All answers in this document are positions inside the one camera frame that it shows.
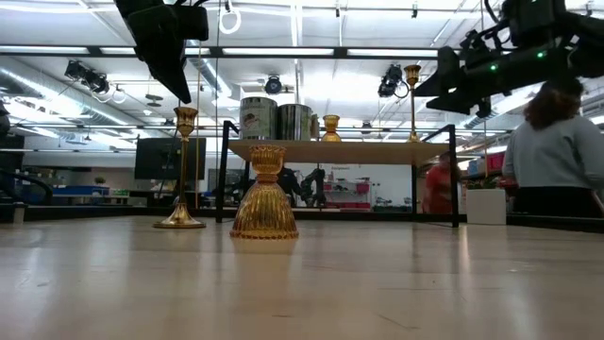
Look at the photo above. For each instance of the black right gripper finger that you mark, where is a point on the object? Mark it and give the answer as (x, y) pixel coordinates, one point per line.
(448, 78)
(458, 105)

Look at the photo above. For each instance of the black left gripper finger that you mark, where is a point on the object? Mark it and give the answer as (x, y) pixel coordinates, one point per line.
(179, 66)
(160, 63)

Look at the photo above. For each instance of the brass candlestick holder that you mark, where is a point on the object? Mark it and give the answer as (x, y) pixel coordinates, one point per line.
(413, 75)
(181, 219)

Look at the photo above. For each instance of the silver metal candle tin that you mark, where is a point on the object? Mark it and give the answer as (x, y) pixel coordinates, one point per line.
(258, 120)
(295, 124)

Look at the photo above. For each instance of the amber glass candle holder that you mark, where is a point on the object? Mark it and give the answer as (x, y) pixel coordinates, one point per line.
(264, 212)
(330, 134)

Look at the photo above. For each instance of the black background robot arm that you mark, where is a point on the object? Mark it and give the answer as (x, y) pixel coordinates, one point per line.
(313, 181)

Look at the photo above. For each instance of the black overhead light bar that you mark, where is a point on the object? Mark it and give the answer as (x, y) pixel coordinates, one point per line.
(214, 51)

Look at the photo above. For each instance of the red storage bins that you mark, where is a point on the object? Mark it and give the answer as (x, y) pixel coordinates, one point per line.
(362, 188)
(495, 161)

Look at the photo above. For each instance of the person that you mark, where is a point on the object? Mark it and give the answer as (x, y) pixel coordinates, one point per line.
(557, 156)
(436, 189)
(287, 184)

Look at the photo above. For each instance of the black monitor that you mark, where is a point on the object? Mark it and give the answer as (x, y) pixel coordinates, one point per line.
(156, 158)

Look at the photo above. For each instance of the blue storage bin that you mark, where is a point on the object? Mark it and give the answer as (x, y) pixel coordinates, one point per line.
(80, 191)

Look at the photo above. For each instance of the small white cup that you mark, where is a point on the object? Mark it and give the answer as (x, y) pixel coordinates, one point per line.
(19, 215)

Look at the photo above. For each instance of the black rig camera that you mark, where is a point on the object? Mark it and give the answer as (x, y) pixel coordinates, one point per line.
(390, 81)
(87, 78)
(273, 85)

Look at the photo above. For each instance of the wooden shelf riser black frame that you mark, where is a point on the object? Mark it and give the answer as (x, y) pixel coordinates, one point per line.
(349, 152)

